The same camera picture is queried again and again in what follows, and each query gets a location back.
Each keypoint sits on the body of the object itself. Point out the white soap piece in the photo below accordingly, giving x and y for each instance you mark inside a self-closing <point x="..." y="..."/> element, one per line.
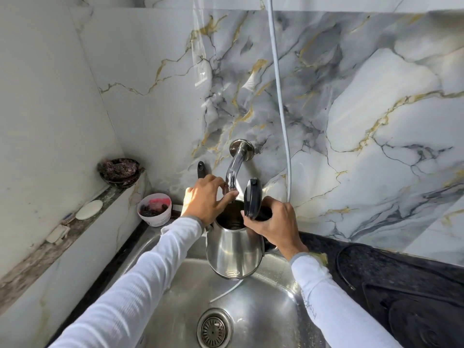
<point x="58" y="233"/>

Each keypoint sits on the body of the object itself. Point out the white bowl with scrubbers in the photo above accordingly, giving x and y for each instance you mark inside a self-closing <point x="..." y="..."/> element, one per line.
<point x="157" y="217"/>

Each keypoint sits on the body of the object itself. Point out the person's right forearm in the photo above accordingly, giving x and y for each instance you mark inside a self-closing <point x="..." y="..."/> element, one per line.
<point x="337" y="304"/>

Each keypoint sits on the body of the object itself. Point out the person's right hand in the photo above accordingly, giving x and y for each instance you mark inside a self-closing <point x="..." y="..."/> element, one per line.
<point x="279" y="228"/>

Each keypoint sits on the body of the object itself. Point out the stainless steel electric kettle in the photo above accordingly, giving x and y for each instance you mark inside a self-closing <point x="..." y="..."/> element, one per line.
<point x="232" y="250"/>

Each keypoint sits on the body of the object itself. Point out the stainless steel sink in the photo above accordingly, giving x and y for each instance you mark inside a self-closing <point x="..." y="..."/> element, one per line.
<point x="174" y="304"/>

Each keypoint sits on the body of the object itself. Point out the person's left hand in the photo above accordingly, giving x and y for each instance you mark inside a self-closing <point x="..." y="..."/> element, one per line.
<point x="203" y="202"/>

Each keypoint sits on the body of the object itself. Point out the white oval soap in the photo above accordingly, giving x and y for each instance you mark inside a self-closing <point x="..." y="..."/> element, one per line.
<point x="89" y="210"/>

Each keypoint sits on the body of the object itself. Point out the metal sink drain strainer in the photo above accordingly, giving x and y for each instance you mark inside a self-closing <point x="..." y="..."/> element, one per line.
<point x="214" y="331"/>

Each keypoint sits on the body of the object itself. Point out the chrome wall faucet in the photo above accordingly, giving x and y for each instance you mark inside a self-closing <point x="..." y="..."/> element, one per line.
<point x="237" y="164"/>

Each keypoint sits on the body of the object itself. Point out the person's left forearm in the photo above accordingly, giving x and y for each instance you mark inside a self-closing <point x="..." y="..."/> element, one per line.
<point x="137" y="286"/>

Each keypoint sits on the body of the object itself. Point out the black drain tray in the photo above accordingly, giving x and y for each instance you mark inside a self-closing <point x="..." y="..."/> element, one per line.
<point x="377" y="297"/>

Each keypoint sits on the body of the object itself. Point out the dark scrubber bowl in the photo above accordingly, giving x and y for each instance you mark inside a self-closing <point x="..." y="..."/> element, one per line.
<point x="119" y="172"/>

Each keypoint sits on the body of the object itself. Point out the small blue brush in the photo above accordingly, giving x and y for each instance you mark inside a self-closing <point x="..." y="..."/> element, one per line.
<point x="68" y="218"/>

